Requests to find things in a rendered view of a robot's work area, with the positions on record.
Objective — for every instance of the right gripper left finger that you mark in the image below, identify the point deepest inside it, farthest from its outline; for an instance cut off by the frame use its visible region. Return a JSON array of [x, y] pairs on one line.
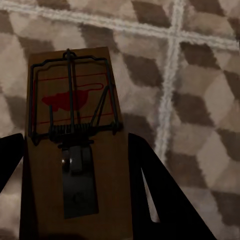
[[11, 152]]

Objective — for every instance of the mousetrap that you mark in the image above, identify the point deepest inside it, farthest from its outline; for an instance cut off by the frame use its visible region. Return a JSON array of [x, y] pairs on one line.
[[75, 177]]

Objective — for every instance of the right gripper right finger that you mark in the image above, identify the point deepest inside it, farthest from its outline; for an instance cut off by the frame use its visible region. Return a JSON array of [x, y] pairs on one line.
[[178, 218]]

